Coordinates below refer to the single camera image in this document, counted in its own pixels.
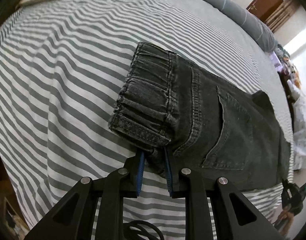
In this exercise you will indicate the grey rolled blanket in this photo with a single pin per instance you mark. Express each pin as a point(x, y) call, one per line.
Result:
point(254, 27)

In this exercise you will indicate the white patterned cloth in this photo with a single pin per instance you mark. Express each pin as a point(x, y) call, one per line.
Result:
point(299, 108)

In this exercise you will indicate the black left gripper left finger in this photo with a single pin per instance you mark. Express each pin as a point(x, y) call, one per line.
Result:
point(133, 181)

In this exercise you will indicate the black denim pants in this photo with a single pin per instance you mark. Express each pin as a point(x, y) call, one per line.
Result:
point(169, 104)

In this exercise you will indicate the grey white striped bedsheet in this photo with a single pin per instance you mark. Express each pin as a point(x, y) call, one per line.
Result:
point(62, 66)

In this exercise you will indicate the brown wooden door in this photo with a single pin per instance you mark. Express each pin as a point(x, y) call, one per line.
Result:
point(263, 9)

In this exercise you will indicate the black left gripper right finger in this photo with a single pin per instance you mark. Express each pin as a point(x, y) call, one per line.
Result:
point(172, 175)

